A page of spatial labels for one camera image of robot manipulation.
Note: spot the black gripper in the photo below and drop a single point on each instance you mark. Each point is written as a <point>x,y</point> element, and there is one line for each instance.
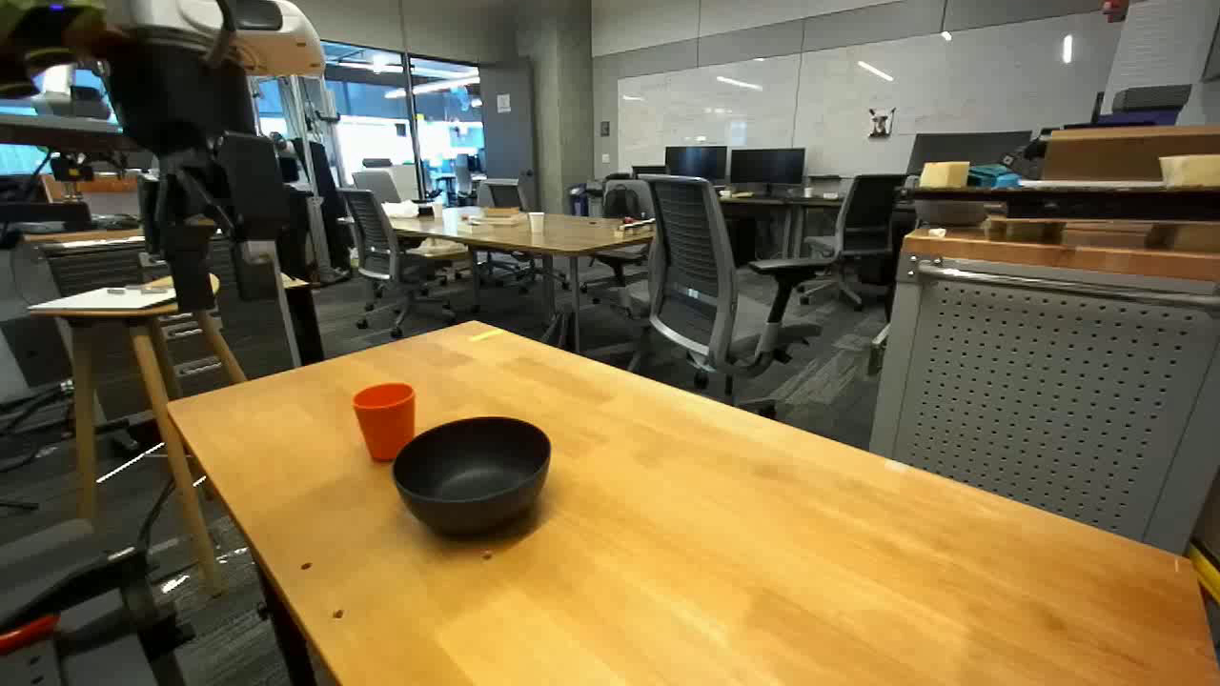
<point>228,184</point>

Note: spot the orange plastic cup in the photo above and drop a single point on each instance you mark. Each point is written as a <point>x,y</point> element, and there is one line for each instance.
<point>388,417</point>

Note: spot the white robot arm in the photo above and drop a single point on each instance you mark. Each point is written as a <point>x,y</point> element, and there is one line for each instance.
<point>181,95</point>

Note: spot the black bowl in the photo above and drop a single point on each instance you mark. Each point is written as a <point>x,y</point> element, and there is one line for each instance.
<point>475,474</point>

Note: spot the grey office chair left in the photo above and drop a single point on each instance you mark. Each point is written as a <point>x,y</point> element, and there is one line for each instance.
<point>393,266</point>

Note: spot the light wood meeting table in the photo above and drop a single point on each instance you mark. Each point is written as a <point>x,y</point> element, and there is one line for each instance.
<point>560,243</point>

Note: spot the black computer monitor left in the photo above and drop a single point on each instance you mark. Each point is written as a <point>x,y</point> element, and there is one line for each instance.
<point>709,161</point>

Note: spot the black computer monitor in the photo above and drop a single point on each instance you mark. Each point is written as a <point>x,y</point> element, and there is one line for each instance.
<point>709,161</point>
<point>769,165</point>

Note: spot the grey mesh office chair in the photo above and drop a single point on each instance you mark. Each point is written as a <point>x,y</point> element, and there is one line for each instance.
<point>694,293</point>

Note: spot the black computer monitor right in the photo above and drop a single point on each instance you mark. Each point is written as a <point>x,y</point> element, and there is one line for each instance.
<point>769,165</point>

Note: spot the black office chair right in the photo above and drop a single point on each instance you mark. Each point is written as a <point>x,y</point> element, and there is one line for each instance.
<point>855,236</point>

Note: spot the grey tool cabinet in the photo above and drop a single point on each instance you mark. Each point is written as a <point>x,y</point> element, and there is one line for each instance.
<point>1057,340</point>

